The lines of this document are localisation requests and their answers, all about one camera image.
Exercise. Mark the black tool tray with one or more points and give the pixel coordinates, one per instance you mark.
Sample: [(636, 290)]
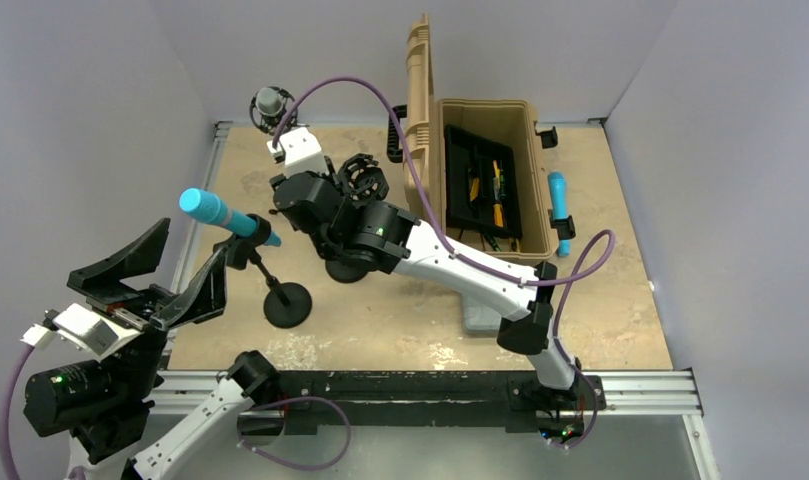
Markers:
[(469, 184)]

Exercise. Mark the blue microphone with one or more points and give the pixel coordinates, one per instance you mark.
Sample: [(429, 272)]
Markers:
[(559, 199), (208, 208)]

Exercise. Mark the round base shock mount stand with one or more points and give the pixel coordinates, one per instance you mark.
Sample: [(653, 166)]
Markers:
[(358, 176)]

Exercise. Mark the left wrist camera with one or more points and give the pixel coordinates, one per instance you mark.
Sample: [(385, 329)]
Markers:
[(86, 330)]

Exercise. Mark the tan tool case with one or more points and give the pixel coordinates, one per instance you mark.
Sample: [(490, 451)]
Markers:
[(511, 122)]

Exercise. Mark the tripod stand with shock mount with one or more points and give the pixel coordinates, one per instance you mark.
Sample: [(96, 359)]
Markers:
[(269, 125)]

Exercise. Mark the silver microphone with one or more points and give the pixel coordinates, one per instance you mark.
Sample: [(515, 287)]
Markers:
[(270, 102)]

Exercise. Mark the grey plastic box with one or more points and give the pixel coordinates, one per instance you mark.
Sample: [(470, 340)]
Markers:
[(479, 319)]

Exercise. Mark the yellow handled tool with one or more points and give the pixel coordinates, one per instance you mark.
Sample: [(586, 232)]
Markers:
[(498, 195)]

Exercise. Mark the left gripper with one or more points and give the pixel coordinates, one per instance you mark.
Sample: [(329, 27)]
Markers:
[(129, 306)]

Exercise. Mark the round base clip stand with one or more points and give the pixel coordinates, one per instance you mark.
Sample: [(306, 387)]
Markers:
[(287, 304)]

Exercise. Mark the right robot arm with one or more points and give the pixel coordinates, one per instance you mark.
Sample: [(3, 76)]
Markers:
[(349, 221)]

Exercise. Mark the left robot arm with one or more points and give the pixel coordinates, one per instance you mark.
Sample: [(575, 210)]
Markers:
[(104, 403)]

